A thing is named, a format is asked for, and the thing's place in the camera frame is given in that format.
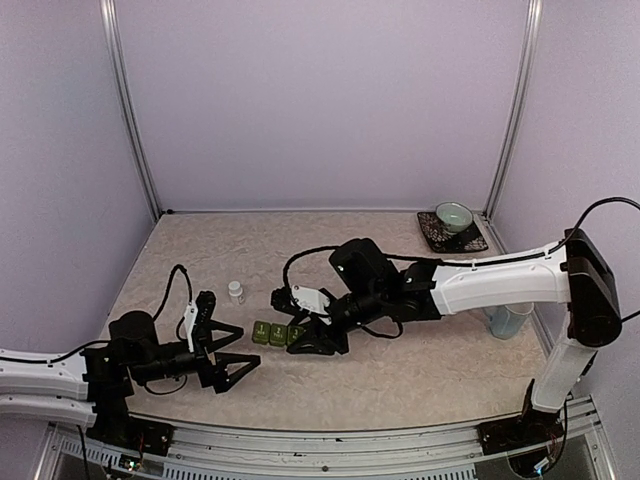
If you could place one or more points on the right aluminium frame post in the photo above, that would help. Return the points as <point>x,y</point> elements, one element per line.
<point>517,106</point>

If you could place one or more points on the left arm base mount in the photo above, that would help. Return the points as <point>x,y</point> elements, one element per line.
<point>132,433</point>

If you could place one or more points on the pale green bowl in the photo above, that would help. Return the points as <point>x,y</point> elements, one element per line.
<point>454,216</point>

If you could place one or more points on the left aluminium frame post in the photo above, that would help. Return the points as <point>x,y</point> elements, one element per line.
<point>114,44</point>

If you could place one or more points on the front aluminium rail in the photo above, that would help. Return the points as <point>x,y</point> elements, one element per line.
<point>451,451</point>

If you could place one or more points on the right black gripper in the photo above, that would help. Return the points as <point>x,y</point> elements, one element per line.
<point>317,335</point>

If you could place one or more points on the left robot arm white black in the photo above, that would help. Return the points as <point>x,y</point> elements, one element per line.
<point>90,385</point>

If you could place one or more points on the aluminium frame post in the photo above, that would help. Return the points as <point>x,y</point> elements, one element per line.
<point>114,44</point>
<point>517,106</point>

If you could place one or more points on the black patterned tray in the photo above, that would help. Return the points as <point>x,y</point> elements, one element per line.
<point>439,240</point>

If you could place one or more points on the light blue mug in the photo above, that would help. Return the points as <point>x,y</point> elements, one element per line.
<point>505,321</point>

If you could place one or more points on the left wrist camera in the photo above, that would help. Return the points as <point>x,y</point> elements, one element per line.
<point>206,304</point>

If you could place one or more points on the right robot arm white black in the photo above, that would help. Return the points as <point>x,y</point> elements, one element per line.
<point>571,272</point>

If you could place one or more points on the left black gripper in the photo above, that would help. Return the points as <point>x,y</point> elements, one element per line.
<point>215,375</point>

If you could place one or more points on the white pill bottle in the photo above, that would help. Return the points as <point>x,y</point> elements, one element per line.
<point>236,292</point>

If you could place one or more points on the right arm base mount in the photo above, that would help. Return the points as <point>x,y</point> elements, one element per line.
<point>513,433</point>

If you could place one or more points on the green pill organizer box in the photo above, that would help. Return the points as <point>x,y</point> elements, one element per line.
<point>276,335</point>

